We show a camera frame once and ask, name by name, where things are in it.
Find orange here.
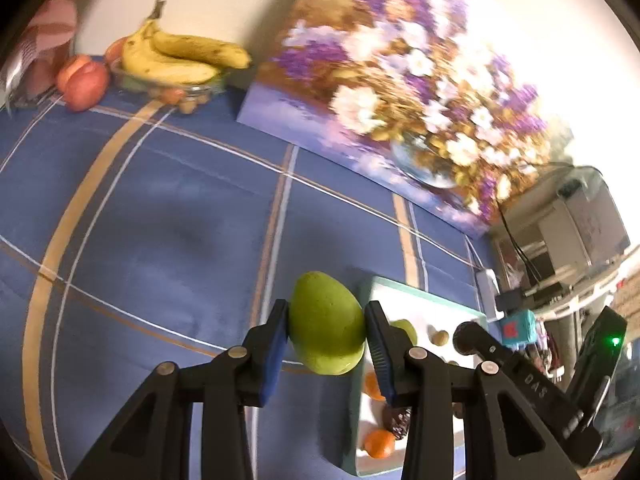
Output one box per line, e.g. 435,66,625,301
363,429,396,459
363,371,388,402

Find grey box appliance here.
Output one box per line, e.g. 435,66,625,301
537,180,632,271

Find blue plaid tablecloth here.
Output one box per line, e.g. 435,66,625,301
0,55,501,480

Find flower painting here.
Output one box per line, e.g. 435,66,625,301
236,0,576,238

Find teal box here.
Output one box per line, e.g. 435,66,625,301
500,309,538,347

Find red apple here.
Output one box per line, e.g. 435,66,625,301
56,55,111,112

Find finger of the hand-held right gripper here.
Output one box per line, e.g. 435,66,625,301
452,321,603,466

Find yellow banana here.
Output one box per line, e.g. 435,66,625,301
121,0,221,86
152,30,251,69

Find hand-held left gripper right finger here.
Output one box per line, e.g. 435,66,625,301
364,301,581,480

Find white tray with green rim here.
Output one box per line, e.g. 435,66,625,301
340,275,488,478

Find clear glass fruit bowl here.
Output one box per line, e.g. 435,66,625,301
110,57,231,111

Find white power strip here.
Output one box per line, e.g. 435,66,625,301
475,269,501,322

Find large green fruit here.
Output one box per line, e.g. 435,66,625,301
289,271,366,376

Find small green fruit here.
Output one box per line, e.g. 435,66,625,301
390,319,418,346

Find black power adapter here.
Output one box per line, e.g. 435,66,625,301
495,287,526,313

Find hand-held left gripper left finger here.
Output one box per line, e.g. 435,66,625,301
70,299,290,480

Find black cable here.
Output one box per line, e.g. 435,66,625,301
497,200,541,291

